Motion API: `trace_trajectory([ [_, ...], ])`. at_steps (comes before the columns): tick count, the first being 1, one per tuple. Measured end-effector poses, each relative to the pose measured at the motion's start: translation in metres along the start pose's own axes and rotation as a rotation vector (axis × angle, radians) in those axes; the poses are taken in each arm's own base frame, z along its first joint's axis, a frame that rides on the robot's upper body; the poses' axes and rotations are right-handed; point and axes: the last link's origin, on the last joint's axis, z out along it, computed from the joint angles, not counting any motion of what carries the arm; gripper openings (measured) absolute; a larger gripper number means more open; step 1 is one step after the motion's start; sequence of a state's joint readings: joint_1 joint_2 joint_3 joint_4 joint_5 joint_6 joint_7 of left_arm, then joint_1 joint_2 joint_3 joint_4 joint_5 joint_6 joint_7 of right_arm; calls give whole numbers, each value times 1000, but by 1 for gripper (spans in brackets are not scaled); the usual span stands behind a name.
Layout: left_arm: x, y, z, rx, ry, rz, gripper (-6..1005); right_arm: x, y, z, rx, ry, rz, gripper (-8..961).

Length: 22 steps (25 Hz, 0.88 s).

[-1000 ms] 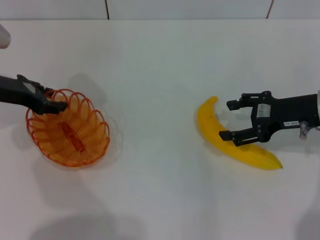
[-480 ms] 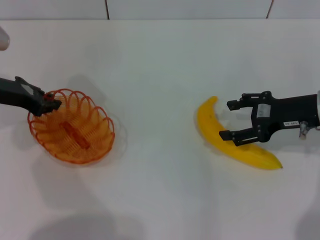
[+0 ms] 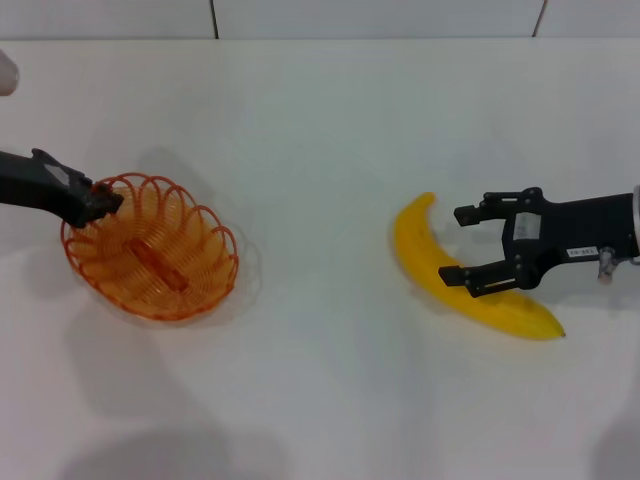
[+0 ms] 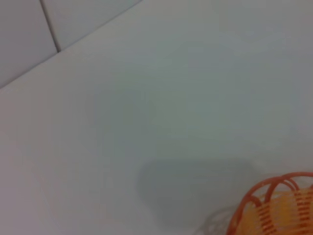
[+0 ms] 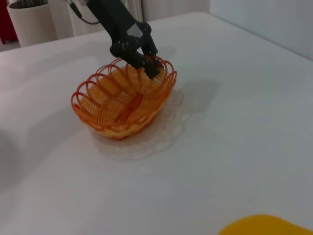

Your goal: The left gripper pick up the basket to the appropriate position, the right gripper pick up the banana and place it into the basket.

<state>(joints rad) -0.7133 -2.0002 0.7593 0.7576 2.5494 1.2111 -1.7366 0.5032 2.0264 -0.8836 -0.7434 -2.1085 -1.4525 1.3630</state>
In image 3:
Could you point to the grey right wrist connector stub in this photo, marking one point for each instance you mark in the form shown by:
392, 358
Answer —
606, 265

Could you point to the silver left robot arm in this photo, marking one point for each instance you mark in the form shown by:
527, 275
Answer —
6, 72

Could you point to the yellow banana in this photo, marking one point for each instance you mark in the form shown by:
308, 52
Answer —
415, 245

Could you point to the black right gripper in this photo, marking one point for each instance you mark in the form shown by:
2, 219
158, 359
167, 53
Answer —
575, 225

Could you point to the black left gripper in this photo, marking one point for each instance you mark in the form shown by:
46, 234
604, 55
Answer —
35, 180

